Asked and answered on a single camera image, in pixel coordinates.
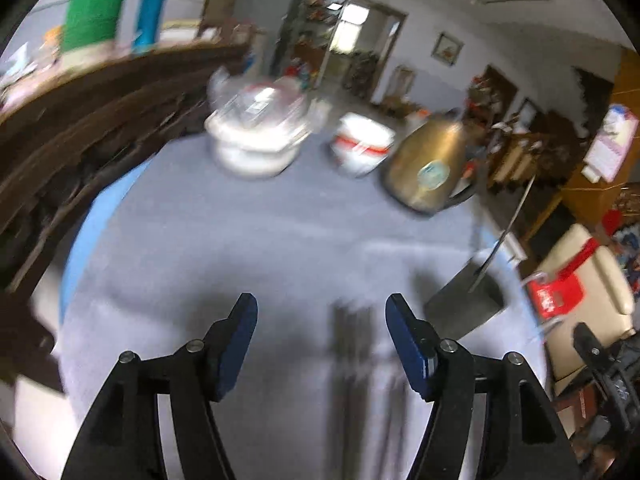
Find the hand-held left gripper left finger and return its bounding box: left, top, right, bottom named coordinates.
left=60, top=292, right=259, bottom=480

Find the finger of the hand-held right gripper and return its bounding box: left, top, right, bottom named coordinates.
left=572, top=322, right=628, bottom=428

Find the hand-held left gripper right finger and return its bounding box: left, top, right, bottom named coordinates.
left=385, top=294, right=583, bottom=480

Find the grey metal utensil holder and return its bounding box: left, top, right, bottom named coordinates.
left=424, top=252, right=506, bottom=338

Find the bunch of metal chopsticks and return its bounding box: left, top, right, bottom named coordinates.
left=330, top=300, right=416, bottom=480

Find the grey metal chopstick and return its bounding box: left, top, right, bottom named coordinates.
left=467, top=175, right=536, bottom=293

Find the red plastic stool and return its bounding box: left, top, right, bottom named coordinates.
left=522, top=237, right=602, bottom=322

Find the beige armchair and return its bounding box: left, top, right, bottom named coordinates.
left=537, top=222, right=639, bottom=397

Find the grey tablecloth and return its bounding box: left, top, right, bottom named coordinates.
left=60, top=135, right=551, bottom=480

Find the gold electric kettle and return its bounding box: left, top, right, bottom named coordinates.
left=384, top=109, right=479, bottom=217

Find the blue table cover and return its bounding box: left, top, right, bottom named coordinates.
left=59, top=160, right=157, bottom=326

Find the stack of white red-print bowls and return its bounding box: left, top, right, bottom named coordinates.
left=329, top=112, right=397, bottom=179

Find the white pot with plastic bag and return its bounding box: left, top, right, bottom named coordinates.
left=204, top=67, right=314, bottom=179

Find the dark wooden chair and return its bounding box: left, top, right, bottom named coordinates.
left=0, top=41, right=252, bottom=397

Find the shelf with goods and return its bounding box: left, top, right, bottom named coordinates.
left=292, top=0, right=373, bottom=88

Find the blue thermos jug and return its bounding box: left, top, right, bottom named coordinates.
left=131, top=0, right=179, bottom=56

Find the green thermos jug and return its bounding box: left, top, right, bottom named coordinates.
left=61, top=0, right=137, bottom=57

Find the wall calendar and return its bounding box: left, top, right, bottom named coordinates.
left=584, top=102, right=640, bottom=184

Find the framed wall picture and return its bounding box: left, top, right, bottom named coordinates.
left=432, top=32, right=464, bottom=66

